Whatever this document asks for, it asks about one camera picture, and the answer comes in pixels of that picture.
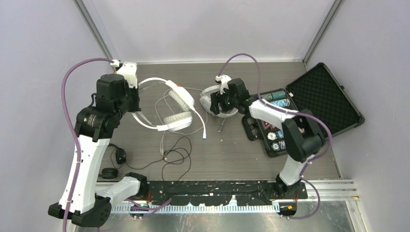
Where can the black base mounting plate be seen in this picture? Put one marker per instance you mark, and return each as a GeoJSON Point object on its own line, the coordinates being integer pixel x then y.
{"type": "Point", "coordinates": [217, 193]}

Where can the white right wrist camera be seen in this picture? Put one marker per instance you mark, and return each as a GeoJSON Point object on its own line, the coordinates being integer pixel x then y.
{"type": "Point", "coordinates": [223, 81]}

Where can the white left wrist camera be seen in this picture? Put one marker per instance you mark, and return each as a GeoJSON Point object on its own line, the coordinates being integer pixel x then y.
{"type": "Point", "coordinates": [128, 70]}

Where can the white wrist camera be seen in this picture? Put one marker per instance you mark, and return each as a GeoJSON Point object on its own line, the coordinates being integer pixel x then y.
{"type": "Point", "coordinates": [223, 81]}
{"type": "Point", "coordinates": [128, 70]}

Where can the white five poker chip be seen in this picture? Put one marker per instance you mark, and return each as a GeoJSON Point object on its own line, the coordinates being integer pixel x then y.
{"type": "Point", "coordinates": [271, 136]}

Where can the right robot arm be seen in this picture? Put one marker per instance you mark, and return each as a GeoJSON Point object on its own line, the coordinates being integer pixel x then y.
{"type": "Point", "coordinates": [303, 137]}

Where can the black poker chip case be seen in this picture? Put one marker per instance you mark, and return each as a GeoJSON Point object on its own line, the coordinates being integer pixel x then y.
{"type": "Point", "coordinates": [318, 91]}

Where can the triangular all-in button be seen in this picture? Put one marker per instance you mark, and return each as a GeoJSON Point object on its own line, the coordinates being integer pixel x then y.
{"type": "Point", "coordinates": [266, 125]}

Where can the blue poker chip row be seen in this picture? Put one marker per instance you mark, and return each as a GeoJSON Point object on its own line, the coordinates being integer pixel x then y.
{"type": "Point", "coordinates": [278, 98]}

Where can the black on-ear headphones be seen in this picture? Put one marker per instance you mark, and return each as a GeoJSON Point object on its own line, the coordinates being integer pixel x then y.
{"type": "Point", "coordinates": [117, 158]}

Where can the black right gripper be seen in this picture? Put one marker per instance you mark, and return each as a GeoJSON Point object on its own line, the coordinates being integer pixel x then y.
{"type": "Point", "coordinates": [215, 107]}

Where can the large white grey headphones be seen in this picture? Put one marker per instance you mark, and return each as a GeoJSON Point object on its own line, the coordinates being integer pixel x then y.
{"type": "Point", "coordinates": [205, 100]}

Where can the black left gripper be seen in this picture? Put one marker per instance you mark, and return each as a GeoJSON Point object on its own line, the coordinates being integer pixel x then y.
{"type": "Point", "coordinates": [135, 106]}

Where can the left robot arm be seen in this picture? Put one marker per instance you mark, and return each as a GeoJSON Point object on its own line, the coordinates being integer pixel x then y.
{"type": "Point", "coordinates": [81, 203]}

